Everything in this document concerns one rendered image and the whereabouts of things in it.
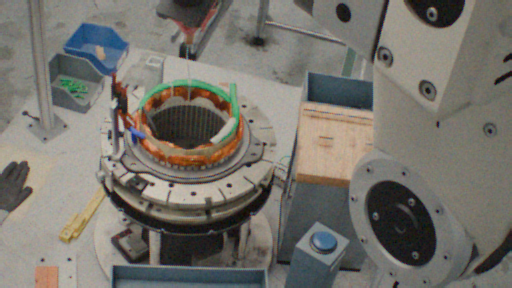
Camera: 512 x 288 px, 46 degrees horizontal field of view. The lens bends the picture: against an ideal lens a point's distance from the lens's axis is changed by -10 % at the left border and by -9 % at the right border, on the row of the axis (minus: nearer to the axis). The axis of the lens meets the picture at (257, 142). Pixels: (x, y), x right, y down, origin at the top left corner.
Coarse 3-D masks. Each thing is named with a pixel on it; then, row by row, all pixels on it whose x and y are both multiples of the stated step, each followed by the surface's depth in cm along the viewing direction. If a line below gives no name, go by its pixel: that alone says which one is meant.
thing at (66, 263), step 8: (40, 256) 127; (48, 256) 127; (56, 256) 128; (64, 256) 128; (72, 256) 128; (40, 264) 126; (48, 264) 126; (56, 264) 126; (64, 264) 127; (72, 264) 127; (64, 272) 125; (72, 272) 126; (64, 280) 124; (72, 280) 124
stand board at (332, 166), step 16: (336, 112) 130; (352, 112) 131; (304, 128) 126; (320, 128) 126; (336, 128) 127; (352, 128) 128; (368, 128) 128; (304, 144) 123; (336, 144) 124; (352, 144) 124; (304, 160) 119; (320, 160) 120; (336, 160) 120; (352, 160) 121; (304, 176) 117; (320, 176) 117; (336, 176) 117
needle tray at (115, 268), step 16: (112, 272) 97; (128, 272) 99; (144, 272) 99; (160, 272) 99; (176, 272) 100; (192, 272) 100; (208, 272) 100; (224, 272) 100; (240, 272) 101; (256, 272) 101
